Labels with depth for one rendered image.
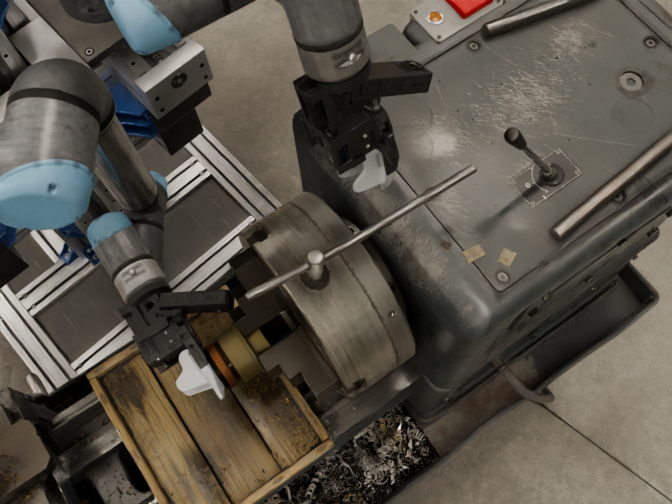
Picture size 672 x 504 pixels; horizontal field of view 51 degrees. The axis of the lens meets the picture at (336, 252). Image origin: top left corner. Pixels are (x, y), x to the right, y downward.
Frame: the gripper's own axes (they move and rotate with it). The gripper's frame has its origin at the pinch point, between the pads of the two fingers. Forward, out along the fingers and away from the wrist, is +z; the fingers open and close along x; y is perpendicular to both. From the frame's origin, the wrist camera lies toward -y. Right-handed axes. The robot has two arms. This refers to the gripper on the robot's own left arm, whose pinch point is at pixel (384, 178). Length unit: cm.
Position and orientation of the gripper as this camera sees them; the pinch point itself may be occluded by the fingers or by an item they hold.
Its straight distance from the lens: 93.6
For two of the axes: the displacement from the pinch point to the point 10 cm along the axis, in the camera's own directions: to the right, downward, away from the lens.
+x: 5.3, 5.9, -6.2
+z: 2.2, 6.0, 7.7
